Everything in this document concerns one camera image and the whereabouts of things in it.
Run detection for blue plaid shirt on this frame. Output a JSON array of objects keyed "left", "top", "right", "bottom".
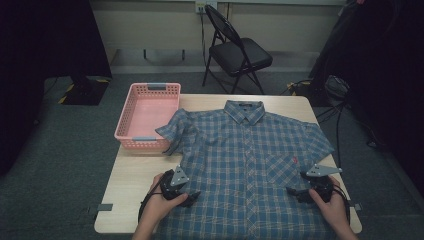
[{"left": 154, "top": 99, "right": 336, "bottom": 240}]

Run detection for black stand base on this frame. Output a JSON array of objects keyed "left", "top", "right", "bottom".
[{"left": 57, "top": 75, "right": 111, "bottom": 107}]

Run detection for dark covered equipment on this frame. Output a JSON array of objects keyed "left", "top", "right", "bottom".
[{"left": 308, "top": 0, "right": 424, "bottom": 201}]

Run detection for white wall outlet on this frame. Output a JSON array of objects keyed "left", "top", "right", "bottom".
[{"left": 194, "top": 1, "right": 218, "bottom": 15}]

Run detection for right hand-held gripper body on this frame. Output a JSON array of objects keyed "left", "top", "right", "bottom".
[{"left": 299, "top": 163, "right": 343, "bottom": 204}]

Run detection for black curtain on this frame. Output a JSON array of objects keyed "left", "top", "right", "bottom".
[{"left": 0, "top": 0, "right": 113, "bottom": 178}]

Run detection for person's left hand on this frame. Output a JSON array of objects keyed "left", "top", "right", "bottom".
[{"left": 141, "top": 172, "right": 190, "bottom": 232}]

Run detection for pink plastic basket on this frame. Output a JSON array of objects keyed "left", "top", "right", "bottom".
[{"left": 113, "top": 82, "right": 182, "bottom": 150}]

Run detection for black folding chair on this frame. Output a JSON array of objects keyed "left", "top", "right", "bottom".
[{"left": 201, "top": 4, "right": 274, "bottom": 96}]

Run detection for person's right hand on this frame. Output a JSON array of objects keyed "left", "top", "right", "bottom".
[{"left": 307, "top": 175, "right": 350, "bottom": 232}]

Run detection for black wall outlet cable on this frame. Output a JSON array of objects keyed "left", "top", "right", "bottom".
[{"left": 199, "top": 12, "right": 208, "bottom": 69}]

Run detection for black floor cables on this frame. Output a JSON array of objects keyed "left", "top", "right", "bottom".
[{"left": 314, "top": 99, "right": 349, "bottom": 168}]

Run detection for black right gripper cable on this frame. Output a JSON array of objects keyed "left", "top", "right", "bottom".
[{"left": 331, "top": 184, "right": 352, "bottom": 225}]

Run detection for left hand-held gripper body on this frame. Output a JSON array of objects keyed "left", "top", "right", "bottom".
[{"left": 159, "top": 164, "right": 191, "bottom": 202}]

